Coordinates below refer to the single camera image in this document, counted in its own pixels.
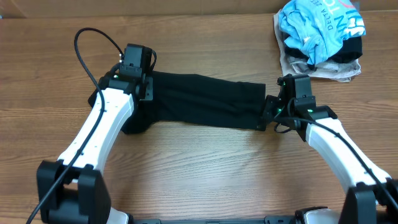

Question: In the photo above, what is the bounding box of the black t-shirt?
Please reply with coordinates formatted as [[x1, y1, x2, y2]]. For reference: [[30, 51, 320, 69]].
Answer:
[[87, 70, 267, 135]]

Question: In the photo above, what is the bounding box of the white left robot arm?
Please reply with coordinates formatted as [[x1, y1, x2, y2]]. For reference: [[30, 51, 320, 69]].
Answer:
[[34, 74, 154, 223]]

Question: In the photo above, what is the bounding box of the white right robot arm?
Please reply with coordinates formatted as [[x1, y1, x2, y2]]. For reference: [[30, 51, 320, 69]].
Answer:
[[262, 95, 397, 223]]

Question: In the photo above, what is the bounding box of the beige folded garment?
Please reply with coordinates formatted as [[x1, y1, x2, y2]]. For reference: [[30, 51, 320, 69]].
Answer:
[[273, 11, 361, 82]]

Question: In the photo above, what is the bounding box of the light blue printed t-shirt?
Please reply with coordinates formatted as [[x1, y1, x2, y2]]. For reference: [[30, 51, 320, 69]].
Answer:
[[278, 0, 366, 65]]

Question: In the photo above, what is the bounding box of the black folded garment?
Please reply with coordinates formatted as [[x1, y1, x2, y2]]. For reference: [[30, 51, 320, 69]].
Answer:
[[282, 32, 363, 65]]

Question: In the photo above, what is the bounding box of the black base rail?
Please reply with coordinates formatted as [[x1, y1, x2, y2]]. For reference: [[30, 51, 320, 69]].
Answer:
[[127, 207, 352, 224]]

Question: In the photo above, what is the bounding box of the cardboard back wall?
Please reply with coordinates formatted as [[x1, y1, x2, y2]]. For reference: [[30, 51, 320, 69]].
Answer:
[[0, 0, 398, 19]]

